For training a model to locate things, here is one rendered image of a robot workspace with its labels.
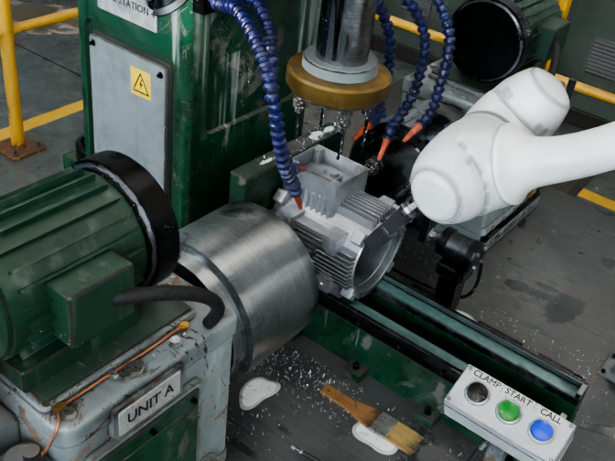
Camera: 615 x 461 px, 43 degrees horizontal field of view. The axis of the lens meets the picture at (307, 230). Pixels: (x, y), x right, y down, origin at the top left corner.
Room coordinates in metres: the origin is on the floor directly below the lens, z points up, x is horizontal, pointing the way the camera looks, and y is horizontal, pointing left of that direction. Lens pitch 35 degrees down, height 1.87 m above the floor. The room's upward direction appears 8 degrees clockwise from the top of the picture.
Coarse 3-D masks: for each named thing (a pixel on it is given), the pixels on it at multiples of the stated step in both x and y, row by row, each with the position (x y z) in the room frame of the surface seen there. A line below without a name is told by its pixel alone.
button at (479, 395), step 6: (474, 384) 0.82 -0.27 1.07; (480, 384) 0.82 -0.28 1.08; (468, 390) 0.81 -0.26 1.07; (474, 390) 0.81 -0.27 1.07; (480, 390) 0.81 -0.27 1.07; (486, 390) 0.81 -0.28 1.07; (468, 396) 0.81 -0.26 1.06; (474, 396) 0.80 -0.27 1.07; (480, 396) 0.80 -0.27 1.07; (486, 396) 0.80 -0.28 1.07
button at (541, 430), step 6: (540, 420) 0.77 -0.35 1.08; (534, 426) 0.76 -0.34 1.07; (540, 426) 0.76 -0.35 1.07; (546, 426) 0.76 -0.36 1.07; (534, 432) 0.75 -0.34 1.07; (540, 432) 0.75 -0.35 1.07; (546, 432) 0.75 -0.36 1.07; (552, 432) 0.75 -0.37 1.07; (534, 438) 0.75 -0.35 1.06; (540, 438) 0.74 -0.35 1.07; (546, 438) 0.74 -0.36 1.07
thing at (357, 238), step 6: (276, 192) 1.24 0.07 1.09; (282, 192) 1.24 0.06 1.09; (276, 198) 1.23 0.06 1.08; (282, 198) 1.23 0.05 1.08; (288, 198) 1.24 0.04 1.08; (282, 204) 1.23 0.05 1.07; (354, 234) 1.14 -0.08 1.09; (360, 234) 1.14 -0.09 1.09; (366, 234) 1.14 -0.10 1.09; (354, 240) 1.13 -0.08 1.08; (360, 240) 1.13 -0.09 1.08; (360, 246) 1.13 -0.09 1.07; (390, 264) 1.23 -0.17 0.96; (390, 270) 1.24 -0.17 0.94; (342, 288) 1.14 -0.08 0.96; (342, 294) 1.13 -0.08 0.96; (348, 294) 1.13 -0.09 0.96; (354, 294) 1.14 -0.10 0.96
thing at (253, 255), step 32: (192, 224) 1.02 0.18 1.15; (224, 224) 1.00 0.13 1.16; (256, 224) 1.02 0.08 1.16; (192, 256) 0.93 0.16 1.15; (224, 256) 0.93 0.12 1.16; (256, 256) 0.95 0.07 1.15; (288, 256) 0.98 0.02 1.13; (224, 288) 0.89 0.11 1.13; (256, 288) 0.91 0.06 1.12; (288, 288) 0.95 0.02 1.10; (256, 320) 0.88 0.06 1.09; (288, 320) 0.93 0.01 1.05; (256, 352) 0.87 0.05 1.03
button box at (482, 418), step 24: (456, 384) 0.83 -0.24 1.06; (504, 384) 0.83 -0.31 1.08; (456, 408) 0.80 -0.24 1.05; (480, 408) 0.79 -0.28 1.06; (528, 408) 0.79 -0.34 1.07; (480, 432) 0.78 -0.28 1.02; (504, 432) 0.76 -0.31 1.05; (528, 432) 0.76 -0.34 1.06; (528, 456) 0.74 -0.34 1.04; (552, 456) 0.73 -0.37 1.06
